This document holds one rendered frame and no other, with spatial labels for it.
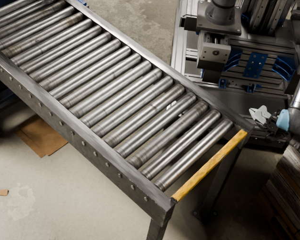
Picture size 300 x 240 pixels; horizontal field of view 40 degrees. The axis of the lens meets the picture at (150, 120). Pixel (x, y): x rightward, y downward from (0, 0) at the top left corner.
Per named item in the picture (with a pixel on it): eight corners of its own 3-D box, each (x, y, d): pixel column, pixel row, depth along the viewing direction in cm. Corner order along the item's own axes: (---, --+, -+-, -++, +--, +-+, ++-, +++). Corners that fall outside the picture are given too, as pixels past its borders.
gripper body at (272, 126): (277, 106, 169) (303, 123, 165) (270, 119, 176) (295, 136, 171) (267, 116, 165) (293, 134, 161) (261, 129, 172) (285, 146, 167)
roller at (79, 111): (153, 70, 187) (155, 63, 183) (74, 125, 163) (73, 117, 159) (145, 65, 189) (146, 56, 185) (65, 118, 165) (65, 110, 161)
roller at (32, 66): (104, 35, 199) (105, 26, 195) (23, 81, 175) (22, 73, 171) (97, 30, 201) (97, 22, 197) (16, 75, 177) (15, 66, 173)
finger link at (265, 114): (256, 97, 173) (275, 110, 170) (253, 107, 178) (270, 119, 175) (253, 101, 172) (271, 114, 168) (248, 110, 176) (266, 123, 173)
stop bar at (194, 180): (247, 135, 162) (248, 133, 161) (176, 205, 140) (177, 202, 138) (240, 131, 163) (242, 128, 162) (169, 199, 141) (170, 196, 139)
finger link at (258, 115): (253, 101, 172) (271, 114, 168) (248, 110, 176) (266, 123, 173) (248, 105, 170) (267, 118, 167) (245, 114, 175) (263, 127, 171)
